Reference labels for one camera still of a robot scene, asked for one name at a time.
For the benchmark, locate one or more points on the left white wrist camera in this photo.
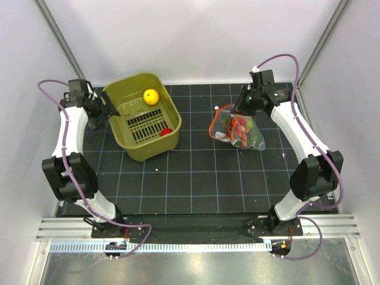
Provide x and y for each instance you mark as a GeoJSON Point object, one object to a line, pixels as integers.
{"type": "Point", "coordinates": [92, 95]}

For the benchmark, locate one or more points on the light green bumpy fruit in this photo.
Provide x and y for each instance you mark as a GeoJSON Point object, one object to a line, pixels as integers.
{"type": "Point", "coordinates": [255, 138]}

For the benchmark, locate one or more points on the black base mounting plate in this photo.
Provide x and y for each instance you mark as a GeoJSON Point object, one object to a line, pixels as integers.
{"type": "Point", "coordinates": [208, 228]}

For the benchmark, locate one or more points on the clear zip top bag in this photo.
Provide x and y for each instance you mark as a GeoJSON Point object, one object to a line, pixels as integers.
{"type": "Point", "coordinates": [216, 130]}

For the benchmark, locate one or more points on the black grid mat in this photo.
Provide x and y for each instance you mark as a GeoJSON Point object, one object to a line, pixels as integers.
{"type": "Point", "coordinates": [201, 175]}

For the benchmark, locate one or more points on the olive green plastic basket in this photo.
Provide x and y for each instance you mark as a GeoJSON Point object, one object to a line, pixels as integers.
{"type": "Point", "coordinates": [138, 129]}

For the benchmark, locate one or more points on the slotted cable duct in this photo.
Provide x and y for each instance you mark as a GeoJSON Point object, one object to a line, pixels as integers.
{"type": "Point", "coordinates": [109, 247]}

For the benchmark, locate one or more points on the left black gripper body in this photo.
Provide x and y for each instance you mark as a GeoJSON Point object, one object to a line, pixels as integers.
{"type": "Point", "coordinates": [98, 113]}

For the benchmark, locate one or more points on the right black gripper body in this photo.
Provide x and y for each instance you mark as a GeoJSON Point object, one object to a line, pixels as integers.
{"type": "Point", "coordinates": [247, 104]}

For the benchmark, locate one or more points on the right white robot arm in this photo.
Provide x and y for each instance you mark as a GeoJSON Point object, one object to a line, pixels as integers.
{"type": "Point", "coordinates": [319, 167]}

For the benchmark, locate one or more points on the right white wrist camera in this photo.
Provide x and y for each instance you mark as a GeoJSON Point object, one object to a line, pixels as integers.
{"type": "Point", "coordinates": [255, 69]}

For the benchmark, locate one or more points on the yellow lemon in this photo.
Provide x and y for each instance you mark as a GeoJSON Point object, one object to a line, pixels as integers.
{"type": "Point", "coordinates": [151, 97]}

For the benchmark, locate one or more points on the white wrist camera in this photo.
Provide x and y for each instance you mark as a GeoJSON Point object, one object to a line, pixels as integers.
{"type": "Point", "coordinates": [92, 95]}
{"type": "Point", "coordinates": [255, 69]}

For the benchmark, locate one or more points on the red lychee bunch with leaves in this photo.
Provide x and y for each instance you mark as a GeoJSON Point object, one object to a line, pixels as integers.
{"type": "Point", "coordinates": [237, 128]}

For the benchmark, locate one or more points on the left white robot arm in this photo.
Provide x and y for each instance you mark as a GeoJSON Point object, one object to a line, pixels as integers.
{"type": "Point", "coordinates": [69, 174]}

